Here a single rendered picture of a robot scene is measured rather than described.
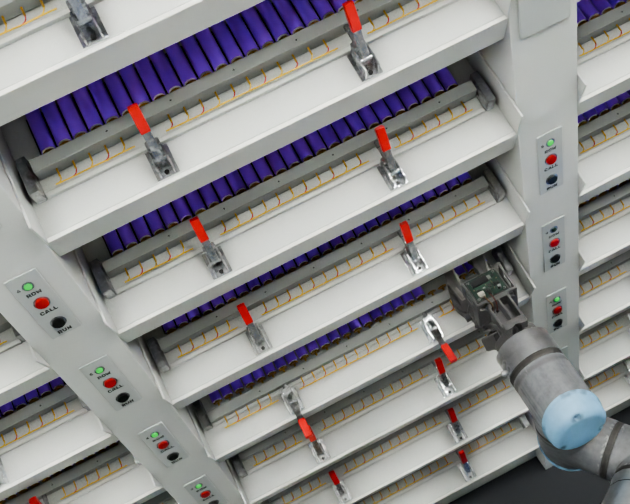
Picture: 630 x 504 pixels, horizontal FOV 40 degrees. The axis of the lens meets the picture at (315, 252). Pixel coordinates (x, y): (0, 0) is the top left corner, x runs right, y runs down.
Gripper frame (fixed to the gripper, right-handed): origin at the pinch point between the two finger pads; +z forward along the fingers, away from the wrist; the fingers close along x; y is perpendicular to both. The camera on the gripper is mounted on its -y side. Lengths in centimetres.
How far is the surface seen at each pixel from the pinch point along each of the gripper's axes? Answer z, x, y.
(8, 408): 0, 74, 18
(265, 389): -4.2, 39.0, -2.3
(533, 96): -7.3, -11.4, 38.2
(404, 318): -3.8, 12.7, -2.2
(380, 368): -8.1, 20.0, -6.3
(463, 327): -8.1, 4.2, -6.4
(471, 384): -8.5, 4.7, -26.0
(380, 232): -1.0, 12.1, 18.3
